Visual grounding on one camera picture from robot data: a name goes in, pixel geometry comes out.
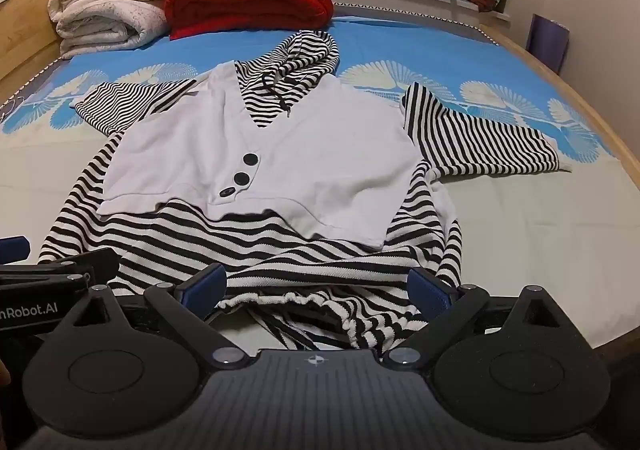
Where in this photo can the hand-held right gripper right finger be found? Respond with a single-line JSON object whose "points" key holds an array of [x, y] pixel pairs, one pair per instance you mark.
{"points": [[427, 291]]}

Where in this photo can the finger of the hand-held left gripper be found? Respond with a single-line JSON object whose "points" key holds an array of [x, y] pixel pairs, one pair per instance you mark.
{"points": [[14, 248], [65, 266]]}

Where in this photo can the black white striped hoodie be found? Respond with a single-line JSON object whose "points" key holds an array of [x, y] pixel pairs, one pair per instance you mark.
{"points": [[300, 155]]}

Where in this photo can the blue white patterned bed sheet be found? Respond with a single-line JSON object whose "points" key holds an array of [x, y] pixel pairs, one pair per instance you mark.
{"points": [[500, 230]]}

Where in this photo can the wooden bed frame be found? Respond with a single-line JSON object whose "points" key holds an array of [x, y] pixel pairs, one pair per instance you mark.
{"points": [[30, 20]]}

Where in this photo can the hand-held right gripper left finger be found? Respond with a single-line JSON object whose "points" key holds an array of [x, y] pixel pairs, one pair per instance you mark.
{"points": [[205, 287]]}

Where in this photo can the folded white quilt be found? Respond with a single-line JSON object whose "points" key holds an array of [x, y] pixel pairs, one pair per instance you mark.
{"points": [[100, 10]]}

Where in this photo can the purple board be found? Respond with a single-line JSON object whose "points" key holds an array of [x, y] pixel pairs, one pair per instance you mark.
{"points": [[547, 43]]}

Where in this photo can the grey windowsill ledge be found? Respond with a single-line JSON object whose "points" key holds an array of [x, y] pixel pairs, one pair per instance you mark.
{"points": [[400, 0]]}

